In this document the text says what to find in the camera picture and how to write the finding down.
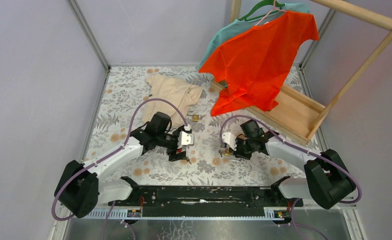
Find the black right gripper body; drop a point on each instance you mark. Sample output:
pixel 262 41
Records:
pixel 244 149

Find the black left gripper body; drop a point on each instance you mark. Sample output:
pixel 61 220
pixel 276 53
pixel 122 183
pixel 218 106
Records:
pixel 169 141

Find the brass padlock with keys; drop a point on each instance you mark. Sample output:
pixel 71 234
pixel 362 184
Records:
pixel 227 156

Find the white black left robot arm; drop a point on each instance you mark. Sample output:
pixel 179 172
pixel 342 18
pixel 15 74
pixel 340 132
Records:
pixel 83 186

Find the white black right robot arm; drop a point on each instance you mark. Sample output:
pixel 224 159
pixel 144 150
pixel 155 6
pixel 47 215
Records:
pixel 326 181

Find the brass padlock near cloth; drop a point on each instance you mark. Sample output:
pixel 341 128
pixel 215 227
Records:
pixel 195 118

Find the beige folded cloth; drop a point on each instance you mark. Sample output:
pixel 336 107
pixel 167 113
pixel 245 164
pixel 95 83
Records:
pixel 177 91

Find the floral patterned table mat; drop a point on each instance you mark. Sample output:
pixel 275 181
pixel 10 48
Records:
pixel 127 88

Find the wooden clothes rack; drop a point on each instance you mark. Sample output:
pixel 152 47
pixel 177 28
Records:
pixel 365 111

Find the orange t-shirt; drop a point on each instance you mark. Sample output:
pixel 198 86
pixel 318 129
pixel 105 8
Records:
pixel 255 64

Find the teal t-shirt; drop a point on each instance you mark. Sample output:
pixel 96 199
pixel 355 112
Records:
pixel 240 26

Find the pink clothes hanger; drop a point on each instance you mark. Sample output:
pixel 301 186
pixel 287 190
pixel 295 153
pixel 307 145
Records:
pixel 268 15

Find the green clothes hanger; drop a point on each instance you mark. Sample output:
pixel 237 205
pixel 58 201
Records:
pixel 256 7

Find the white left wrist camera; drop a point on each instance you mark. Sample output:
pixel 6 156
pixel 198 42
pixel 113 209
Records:
pixel 185 137

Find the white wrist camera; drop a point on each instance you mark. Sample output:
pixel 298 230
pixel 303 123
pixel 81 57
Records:
pixel 185 137
pixel 229 139

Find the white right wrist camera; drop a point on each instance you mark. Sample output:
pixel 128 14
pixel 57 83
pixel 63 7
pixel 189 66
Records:
pixel 229 139

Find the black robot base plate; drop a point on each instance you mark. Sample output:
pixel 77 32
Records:
pixel 239 196

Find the white slotted cable duct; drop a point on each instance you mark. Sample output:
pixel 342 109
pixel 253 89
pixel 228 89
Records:
pixel 198 212

